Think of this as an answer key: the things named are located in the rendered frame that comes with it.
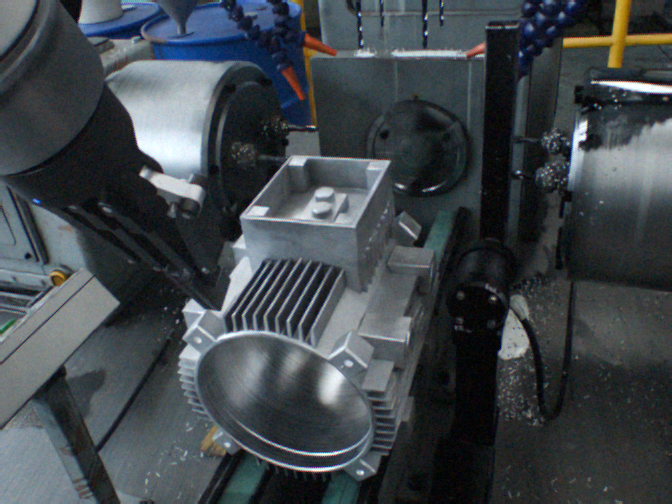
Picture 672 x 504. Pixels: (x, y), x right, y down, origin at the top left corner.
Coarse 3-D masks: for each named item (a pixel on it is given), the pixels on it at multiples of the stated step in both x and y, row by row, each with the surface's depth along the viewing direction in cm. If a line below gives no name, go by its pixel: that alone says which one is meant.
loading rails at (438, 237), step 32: (448, 224) 92; (448, 256) 84; (448, 288) 86; (448, 320) 90; (416, 384) 71; (448, 384) 79; (416, 416) 73; (224, 480) 58; (256, 480) 58; (288, 480) 65; (352, 480) 57; (384, 480) 60; (416, 480) 68
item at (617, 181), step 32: (576, 96) 67; (608, 96) 65; (640, 96) 64; (576, 128) 67; (608, 128) 63; (640, 128) 62; (576, 160) 64; (608, 160) 63; (640, 160) 62; (576, 192) 64; (608, 192) 63; (640, 192) 62; (576, 224) 65; (608, 224) 64; (640, 224) 63; (576, 256) 68; (608, 256) 67; (640, 256) 65; (640, 288) 72
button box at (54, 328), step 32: (64, 288) 57; (96, 288) 60; (32, 320) 54; (64, 320) 56; (96, 320) 59; (0, 352) 51; (32, 352) 53; (64, 352) 55; (0, 384) 50; (32, 384) 52; (0, 416) 49
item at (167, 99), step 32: (160, 64) 86; (192, 64) 85; (224, 64) 83; (128, 96) 82; (160, 96) 81; (192, 96) 79; (224, 96) 80; (256, 96) 88; (160, 128) 79; (192, 128) 78; (224, 128) 80; (256, 128) 89; (160, 160) 80; (192, 160) 78; (224, 160) 81; (256, 160) 82; (224, 192) 82; (256, 192) 91; (224, 224) 84
